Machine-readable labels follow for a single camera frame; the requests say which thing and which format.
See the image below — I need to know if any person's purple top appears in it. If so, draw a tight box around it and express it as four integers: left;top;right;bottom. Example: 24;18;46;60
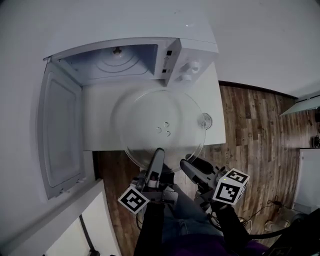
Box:
159;233;271;256

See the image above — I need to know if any clear glass turntable plate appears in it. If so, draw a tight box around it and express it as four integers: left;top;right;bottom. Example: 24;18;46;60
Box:
119;89;208;174

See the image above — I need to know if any white microwave oven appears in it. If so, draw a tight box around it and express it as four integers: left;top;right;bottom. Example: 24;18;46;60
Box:
42;14;221;87

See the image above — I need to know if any black chair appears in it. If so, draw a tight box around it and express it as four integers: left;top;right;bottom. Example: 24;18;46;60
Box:
249;206;320;256

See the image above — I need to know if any white cabinet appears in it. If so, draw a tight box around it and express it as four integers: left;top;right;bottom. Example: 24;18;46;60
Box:
291;147;320;214

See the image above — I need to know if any white microwave door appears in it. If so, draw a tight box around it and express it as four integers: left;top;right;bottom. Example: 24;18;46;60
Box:
36;56;87;201

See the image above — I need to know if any white table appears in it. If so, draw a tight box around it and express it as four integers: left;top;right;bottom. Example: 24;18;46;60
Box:
81;61;227;153

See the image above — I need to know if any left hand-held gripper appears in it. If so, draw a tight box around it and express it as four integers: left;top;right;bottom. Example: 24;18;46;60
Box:
117;147;180;215

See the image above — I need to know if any frosted glass table top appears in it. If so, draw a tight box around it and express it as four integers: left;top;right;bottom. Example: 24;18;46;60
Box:
279;94;320;117

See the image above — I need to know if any black floor cable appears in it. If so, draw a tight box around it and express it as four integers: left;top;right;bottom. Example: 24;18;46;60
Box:
249;194;284;226

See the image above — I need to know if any small clear round cap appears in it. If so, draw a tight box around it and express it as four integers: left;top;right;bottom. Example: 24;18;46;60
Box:
197;112;214;131

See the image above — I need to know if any person's left forearm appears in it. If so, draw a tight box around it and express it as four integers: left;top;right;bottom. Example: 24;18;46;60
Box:
133;201;166;256

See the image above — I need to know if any person's right forearm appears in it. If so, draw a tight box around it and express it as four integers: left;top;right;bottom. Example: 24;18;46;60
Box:
211;202;251;247

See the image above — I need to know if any person's blue jeans leg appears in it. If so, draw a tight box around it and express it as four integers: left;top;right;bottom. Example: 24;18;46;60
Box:
159;183;226;241

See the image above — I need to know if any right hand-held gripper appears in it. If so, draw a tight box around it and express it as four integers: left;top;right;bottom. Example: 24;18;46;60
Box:
179;156;251;214

